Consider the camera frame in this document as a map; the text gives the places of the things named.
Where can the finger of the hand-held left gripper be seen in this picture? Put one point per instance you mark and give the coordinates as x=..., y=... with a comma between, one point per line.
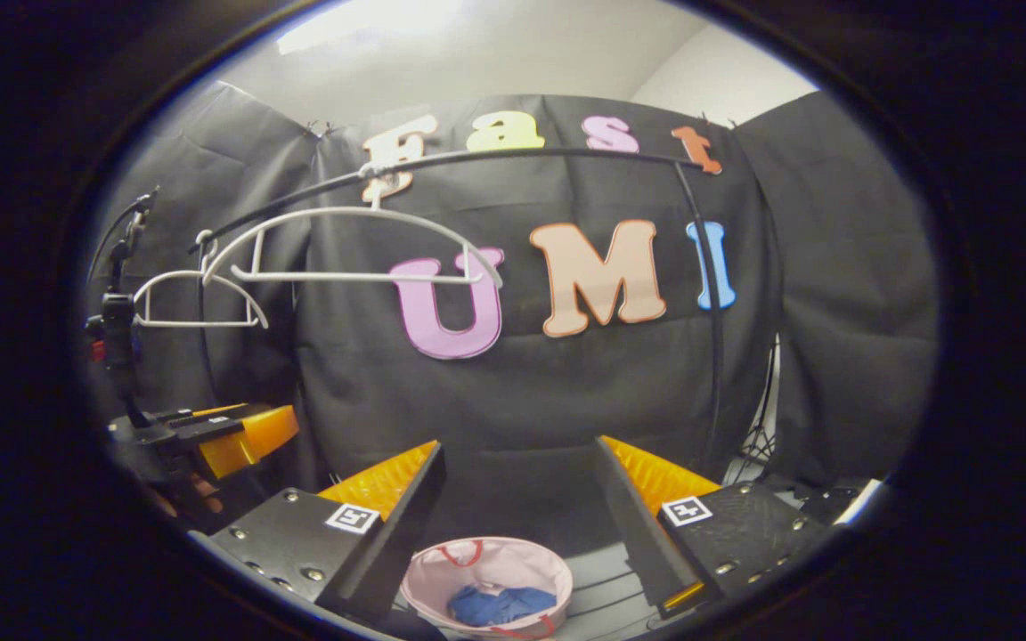
x=250, y=441
x=183, y=417

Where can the white plastic clothes hanger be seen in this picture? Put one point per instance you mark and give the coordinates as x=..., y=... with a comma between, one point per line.
x=348, y=210
x=197, y=272

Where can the black clothes rail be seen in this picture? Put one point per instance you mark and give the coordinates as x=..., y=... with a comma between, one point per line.
x=566, y=151

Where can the black tripod stand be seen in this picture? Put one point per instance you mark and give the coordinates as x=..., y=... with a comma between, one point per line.
x=758, y=445

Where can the blue knit jacket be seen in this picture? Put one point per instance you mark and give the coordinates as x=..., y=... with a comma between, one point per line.
x=500, y=605

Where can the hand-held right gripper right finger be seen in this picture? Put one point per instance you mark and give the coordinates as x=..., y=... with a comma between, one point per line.
x=638, y=534

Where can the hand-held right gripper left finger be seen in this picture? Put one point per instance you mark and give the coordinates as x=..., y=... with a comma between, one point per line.
x=397, y=552

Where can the pink laundry hamper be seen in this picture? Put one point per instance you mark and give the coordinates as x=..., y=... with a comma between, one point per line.
x=513, y=565

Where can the black backdrop clip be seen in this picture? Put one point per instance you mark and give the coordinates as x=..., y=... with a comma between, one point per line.
x=315, y=126
x=716, y=118

